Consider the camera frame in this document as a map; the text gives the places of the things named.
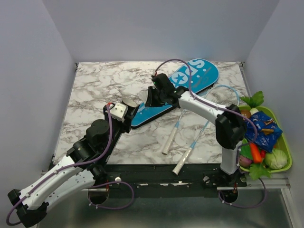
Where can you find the green toy leaf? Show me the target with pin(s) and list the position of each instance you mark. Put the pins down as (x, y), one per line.
(255, 100)

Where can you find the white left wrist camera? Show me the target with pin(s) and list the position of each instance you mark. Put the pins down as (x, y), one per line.
(119, 111)

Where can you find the green plastic tray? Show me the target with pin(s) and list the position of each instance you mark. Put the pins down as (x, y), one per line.
(281, 143)

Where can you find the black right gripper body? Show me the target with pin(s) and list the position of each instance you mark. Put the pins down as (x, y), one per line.
(159, 96)

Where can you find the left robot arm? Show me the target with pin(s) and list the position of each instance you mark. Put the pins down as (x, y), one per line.
(81, 167)

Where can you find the green toy cabbage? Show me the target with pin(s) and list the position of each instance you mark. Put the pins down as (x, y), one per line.
(277, 159)

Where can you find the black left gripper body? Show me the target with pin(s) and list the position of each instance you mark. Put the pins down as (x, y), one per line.
(117, 127)

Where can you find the white feather shuttlecock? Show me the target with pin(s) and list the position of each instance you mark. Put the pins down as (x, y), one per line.
(143, 96)

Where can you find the black shuttlecock tube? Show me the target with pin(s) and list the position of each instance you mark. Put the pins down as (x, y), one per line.
(131, 104)

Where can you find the blue snack bag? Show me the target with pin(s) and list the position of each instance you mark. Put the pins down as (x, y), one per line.
(268, 131)

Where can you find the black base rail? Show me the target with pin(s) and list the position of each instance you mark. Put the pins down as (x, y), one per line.
(159, 181)

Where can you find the orange toy carrot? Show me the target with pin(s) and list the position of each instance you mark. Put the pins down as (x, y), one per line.
(255, 153)

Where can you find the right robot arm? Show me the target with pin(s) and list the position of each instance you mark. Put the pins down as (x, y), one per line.
(228, 120)

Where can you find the brown toy mushroom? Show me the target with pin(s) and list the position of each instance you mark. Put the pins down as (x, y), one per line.
(246, 113)

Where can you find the purple toy onion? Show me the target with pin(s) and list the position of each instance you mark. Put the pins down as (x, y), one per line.
(244, 161)

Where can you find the badminton racket left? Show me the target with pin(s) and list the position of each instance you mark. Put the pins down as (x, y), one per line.
(166, 147)

